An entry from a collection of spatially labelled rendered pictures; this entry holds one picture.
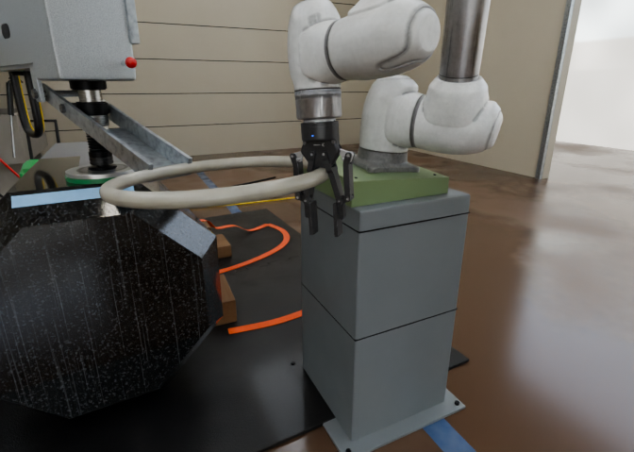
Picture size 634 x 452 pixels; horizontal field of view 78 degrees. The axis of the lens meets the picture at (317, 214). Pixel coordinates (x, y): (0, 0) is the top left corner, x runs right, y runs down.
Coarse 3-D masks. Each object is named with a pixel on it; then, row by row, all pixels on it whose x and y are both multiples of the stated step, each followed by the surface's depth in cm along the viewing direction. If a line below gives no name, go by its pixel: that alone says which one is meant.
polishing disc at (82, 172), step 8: (72, 168) 128; (80, 168) 128; (120, 168) 128; (128, 168) 128; (72, 176) 119; (80, 176) 118; (88, 176) 118; (96, 176) 119; (104, 176) 120; (112, 176) 121
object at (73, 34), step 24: (24, 0) 108; (48, 0) 100; (72, 0) 104; (96, 0) 109; (120, 0) 113; (48, 24) 102; (72, 24) 105; (96, 24) 110; (120, 24) 114; (48, 48) 105; (72, 48) 107; (96, 48) 111; (120, 48) 116; (48, 72) 109; (72, 72) 108; (96, 72) 112; (120, 72) 117
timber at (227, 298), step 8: (224, 280) 206; (224, 288) 198; (224, 296) 190; (232, 296) 190; (224, 304) 185; (232, 304) 187; (224, 312) 187; (232, 312) 189; (224, 320) 188; (232, 320) 190
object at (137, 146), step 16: (32, 96) 127; (48, 96) 128; (64, 96) 133; (64, 112) 121; (80, 112) 114; (112, 112) 125; (96, 128) 109; (128, 128) 121; (144, 128) 114; (112, 144) 105; (128, 144) 113; (144, 144) 115; (160, 144) 110; (128, 160) 101; (144, 160) 96; (160, 160) 108; (176, 160) 107; (176, 176) 103
